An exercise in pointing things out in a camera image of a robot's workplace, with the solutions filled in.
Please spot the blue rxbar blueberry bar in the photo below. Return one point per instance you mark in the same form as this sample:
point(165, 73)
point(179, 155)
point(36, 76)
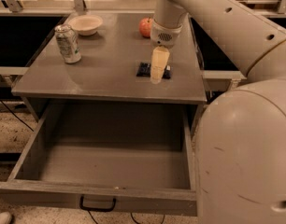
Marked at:
point(144, 71)

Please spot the white paper bowl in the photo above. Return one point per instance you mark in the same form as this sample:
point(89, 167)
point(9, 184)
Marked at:
point(86, 24)

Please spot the white object on floor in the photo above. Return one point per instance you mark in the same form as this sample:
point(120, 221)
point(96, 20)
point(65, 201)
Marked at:
point(5, 218)

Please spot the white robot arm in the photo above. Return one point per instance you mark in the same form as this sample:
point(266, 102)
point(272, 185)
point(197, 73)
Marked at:
point(240, 146)

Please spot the open grey top drawer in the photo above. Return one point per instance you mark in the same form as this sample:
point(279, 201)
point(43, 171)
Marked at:
point(70, 155)

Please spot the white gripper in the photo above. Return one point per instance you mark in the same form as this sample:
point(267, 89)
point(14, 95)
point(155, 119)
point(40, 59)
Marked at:
point(164, 36)

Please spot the grey cabinet with top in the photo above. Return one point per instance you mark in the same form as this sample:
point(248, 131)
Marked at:
point(107, 73)

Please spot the red apple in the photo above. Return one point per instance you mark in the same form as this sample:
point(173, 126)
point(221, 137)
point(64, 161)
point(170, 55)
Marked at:
point(145, 27)

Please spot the silver green soda can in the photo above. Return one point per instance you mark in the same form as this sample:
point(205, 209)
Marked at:
point(66, 39)

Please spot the black drawer handle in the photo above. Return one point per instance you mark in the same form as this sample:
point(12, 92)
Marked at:
point(97, 205)

